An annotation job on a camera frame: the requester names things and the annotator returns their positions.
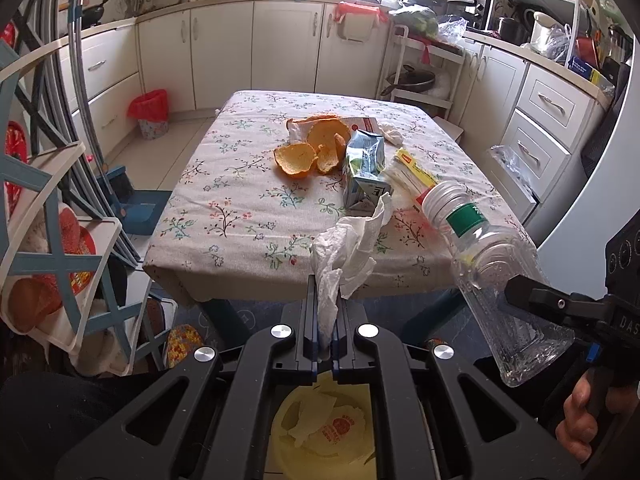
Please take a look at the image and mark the bag of green vegetables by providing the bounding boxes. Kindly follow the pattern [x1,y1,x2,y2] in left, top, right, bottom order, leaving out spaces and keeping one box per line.
[389,4,441,38]

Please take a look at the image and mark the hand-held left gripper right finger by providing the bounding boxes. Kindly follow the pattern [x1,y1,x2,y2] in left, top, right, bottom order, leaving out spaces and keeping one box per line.
[330,292,583,480]

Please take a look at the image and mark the blue milk carton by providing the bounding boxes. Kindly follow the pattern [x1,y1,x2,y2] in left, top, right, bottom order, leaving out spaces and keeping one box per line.
[342,129,393,217]

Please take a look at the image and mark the black pot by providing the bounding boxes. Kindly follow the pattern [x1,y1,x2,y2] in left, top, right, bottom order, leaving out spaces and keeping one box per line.
[497,16,526,45]

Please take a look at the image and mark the white and blue folding chair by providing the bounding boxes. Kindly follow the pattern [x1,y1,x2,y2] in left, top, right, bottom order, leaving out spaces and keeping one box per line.
[0,35,173,378]

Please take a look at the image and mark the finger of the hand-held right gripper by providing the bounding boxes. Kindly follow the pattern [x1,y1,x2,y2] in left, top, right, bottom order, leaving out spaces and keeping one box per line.
[502,275,613,332]

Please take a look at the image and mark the white hanging bin red bag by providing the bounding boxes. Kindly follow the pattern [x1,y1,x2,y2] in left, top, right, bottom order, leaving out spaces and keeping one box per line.
[334,1,388,43]

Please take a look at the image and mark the crinkled clear plastic bag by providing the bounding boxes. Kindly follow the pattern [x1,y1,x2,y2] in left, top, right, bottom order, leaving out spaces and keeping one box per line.
[437,15,471,46]

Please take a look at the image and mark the white stool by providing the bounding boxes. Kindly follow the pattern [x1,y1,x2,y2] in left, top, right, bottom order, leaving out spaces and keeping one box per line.
[432,116,466,143]

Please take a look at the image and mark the table with floral tablecloth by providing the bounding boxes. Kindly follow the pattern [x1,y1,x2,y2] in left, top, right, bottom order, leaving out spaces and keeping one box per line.
[142,90,538,306]

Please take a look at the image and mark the crumpled white tissue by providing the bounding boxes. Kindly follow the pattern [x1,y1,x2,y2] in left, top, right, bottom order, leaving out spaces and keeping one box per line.
[376,121,405,143]

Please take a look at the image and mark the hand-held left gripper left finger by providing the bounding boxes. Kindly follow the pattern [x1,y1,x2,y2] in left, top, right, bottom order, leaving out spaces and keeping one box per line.
[52,275,323,480]

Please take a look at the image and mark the red pot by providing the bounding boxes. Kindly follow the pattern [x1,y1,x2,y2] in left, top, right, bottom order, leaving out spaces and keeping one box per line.
[575,35,601,63]

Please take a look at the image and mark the white paper tissue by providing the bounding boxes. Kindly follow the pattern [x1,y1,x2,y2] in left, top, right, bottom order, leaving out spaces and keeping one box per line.
[310,192,396,361]

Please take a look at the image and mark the black microwave oven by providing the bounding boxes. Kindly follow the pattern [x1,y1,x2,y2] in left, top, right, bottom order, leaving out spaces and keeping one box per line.
[445,0,493,31]

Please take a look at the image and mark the clear packet with yellow strip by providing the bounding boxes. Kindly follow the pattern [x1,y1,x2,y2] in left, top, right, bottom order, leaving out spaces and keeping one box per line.
[382,147,441,211]

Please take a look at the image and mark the white shelf rack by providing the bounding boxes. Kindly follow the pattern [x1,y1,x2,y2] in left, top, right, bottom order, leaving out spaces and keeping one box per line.
[487,0,596,66]

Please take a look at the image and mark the blue box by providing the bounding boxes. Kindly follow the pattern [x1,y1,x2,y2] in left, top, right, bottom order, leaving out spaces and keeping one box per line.
[567,55,603,83]

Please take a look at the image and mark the black frying pan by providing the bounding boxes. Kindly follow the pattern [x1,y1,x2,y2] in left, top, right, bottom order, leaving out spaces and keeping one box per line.
[77,0,123,28]

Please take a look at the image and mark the grey metal tube frame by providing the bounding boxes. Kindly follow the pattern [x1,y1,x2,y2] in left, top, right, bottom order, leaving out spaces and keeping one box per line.
[40,0,143,266]

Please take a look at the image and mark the white rolling cart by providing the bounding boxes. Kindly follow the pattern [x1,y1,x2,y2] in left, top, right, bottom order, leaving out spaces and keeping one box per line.
[387,22,466,121]

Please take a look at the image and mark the white kitchen cabinets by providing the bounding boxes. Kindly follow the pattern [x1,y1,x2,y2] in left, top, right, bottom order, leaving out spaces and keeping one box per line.
[57,0,393,133]

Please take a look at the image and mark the person's right hand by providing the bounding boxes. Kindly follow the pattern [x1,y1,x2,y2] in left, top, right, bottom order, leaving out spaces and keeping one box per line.
[555,372,615,457]

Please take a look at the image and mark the small orange peel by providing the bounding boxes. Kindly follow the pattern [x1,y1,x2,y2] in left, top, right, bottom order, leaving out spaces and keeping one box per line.
[316,144,346,173]

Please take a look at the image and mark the floor bin with red bag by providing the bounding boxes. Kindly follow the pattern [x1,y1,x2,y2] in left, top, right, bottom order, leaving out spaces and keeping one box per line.
[126,89,170,141]

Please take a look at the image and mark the white jug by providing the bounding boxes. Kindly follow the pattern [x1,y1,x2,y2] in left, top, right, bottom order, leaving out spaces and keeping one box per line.
[530,10,561,53]

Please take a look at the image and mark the red printed bag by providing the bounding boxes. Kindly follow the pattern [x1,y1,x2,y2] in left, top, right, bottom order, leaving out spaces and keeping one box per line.
[0,120,98,321]

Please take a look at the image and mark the white drawer cabinet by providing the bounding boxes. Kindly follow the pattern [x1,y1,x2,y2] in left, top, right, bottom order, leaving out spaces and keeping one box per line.
[462,35,606,221]

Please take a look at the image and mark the clear plastic bottle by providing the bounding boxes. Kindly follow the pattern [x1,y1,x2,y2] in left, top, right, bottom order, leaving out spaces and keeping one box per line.
[421,180,576,388]

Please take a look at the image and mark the blue dustpan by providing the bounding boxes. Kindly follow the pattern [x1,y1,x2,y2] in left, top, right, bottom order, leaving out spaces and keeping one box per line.
[117,189,173,236]

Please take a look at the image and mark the large orange peel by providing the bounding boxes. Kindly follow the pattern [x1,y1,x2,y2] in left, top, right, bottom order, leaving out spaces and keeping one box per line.
[286,115,352,161]

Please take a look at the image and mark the black wok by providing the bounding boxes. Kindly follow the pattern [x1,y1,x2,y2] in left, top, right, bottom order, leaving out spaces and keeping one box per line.
[380,64,437,97]

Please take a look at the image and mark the yellow waste bin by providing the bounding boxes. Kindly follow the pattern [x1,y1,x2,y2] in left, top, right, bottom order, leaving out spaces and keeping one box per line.
[267,370,378,480]

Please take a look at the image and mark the red and white paper bag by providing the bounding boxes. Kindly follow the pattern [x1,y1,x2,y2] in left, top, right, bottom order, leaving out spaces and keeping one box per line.
[290,116,381,142]

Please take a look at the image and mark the floral patterned cloth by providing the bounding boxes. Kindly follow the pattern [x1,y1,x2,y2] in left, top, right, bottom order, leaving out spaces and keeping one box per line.
[167,324,206,368]

